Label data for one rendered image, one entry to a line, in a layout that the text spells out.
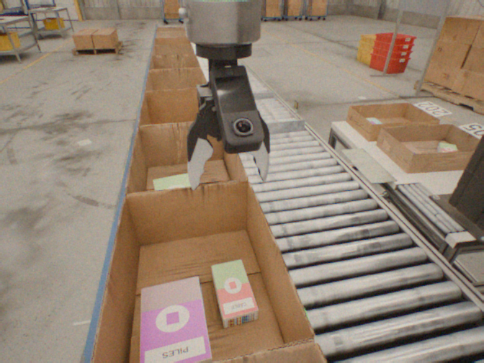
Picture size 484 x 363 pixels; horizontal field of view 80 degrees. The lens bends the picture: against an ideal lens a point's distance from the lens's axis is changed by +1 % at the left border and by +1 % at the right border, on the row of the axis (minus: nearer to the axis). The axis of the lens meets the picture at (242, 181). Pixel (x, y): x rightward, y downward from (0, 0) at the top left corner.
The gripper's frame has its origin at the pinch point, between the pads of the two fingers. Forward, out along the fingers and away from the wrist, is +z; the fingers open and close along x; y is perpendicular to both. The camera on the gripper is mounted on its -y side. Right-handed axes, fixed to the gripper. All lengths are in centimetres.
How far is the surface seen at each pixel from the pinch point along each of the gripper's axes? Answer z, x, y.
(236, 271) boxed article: 26.1, -1.6, 4.0
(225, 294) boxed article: 26.1, 1.7, -1.1
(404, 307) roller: 45, -46, -2
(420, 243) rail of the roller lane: 43, -65, 16
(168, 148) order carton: 22, 12, 59
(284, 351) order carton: 14.2, -3.3, -19.5
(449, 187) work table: 43, -98, 40
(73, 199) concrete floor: 117, 100, 175
